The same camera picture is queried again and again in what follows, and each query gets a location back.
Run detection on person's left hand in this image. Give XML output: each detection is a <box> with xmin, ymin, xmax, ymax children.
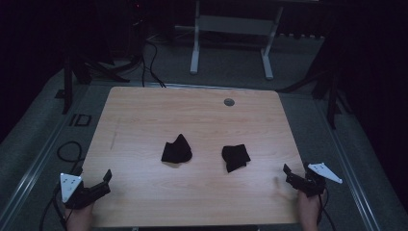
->
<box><xmin>64</xmin><ymin>201</ymin><xmax>95</xmax><ymax>231</ymax></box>

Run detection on black looped floor cable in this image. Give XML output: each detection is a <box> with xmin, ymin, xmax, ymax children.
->
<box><xmin>56</xmin><ymin>141</ymin><xmax>86</xmax><ymax>176</ymax></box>

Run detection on black metal stand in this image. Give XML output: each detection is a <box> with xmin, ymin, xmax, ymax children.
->
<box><xmin>53</xmin><ymin>47</ymin><xmax>143</xmax><ymax>116</ymax></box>
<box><xmin>277</xmin><ymin>47</ymin><xmax>352</xmax><ymax>131</ymax></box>

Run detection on hand-held gripper cable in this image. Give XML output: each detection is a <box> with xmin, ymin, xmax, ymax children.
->
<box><xmin>38</xmin><ymin>182</ymin><xmax>68</xmax><ymax>231</ymax></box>
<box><xmin>317</xmin><ymin>191</ymin><xmax>337</xmax><ymax>231</ymax></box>

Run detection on black background cables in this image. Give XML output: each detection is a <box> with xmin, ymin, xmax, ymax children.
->
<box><xmin>140</xmin><ymin>38</ymin><xmax>167</xmax><ymax>89</ymax></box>

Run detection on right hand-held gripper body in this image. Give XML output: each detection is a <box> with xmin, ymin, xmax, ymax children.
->
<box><xmin>293</xmin><ymin>162</ymin><xmax>344</xmax><ymax>198</ymax></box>

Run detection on right hand-held gripper cable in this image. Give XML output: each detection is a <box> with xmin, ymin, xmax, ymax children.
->
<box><xmin>317</xmin><ymin>191</ymin><xmax>337</xmax><ymax>231</ymax></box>

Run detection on pointed crumpled black cloth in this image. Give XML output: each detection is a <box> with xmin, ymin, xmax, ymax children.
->
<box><xmin>160</xmin><ymin>133</ymin><xmax>193</xmax><ymax>165</ymax></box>

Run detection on left hand-held gripper cable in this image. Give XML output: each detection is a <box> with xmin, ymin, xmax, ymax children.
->
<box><xmin>38</xmin><ymin>182</ymin><xmax>68</xmax><ymax>231</ymax></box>

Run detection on squarish crumpled black cloth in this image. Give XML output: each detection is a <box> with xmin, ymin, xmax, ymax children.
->
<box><xmin>220</xmin><ymin>143</ymin><xmax>252</xmax><ymax>174</ymax></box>

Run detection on person's right hand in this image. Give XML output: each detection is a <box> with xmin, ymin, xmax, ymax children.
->
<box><xmin>295</xmin><ymin>188</ymin><xmax>327</xmax><ymax>231</ymax></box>

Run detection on white metal table frame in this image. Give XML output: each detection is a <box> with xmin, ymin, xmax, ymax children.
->
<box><xmin>189</xmin><ymin>0</ymin><xmax>285</xmax><ymax>81</ymax></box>

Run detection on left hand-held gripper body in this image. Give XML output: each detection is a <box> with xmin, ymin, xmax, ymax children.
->
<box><xmin>60</xmin><ymin>172</ymin><xmax>104</xmax><ymax>210</ymax></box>

